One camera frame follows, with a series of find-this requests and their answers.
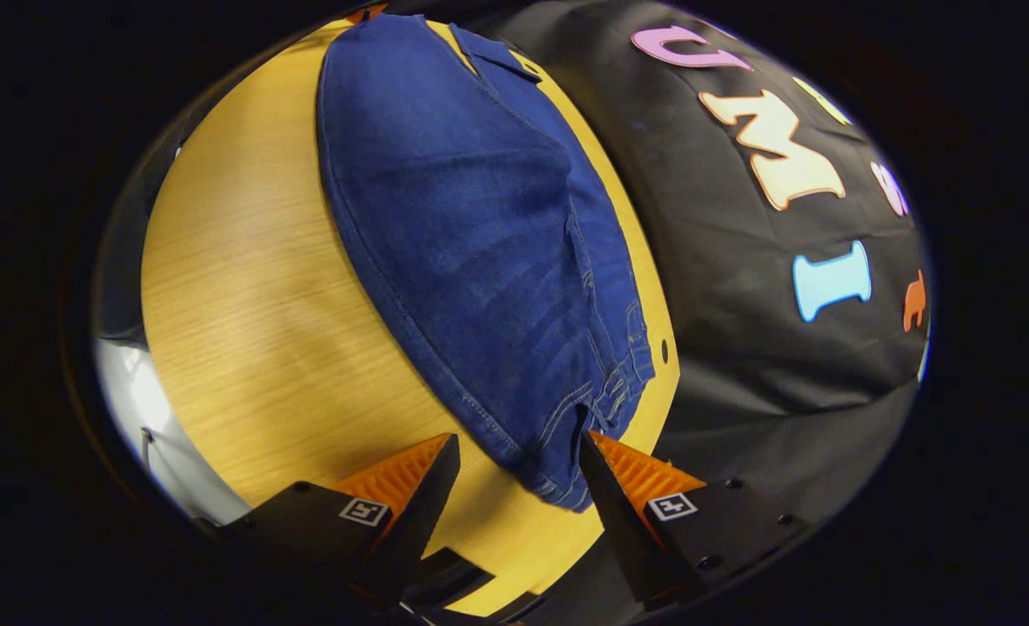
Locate black backdrop cloth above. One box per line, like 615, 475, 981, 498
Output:
479, 0, 932, 623

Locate blue jeans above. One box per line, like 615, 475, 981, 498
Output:
316, 13, 658, 514

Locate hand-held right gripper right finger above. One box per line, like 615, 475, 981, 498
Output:
578, 429, 815, 609

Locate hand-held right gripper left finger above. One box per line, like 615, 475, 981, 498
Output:
218, 433, 463, 612

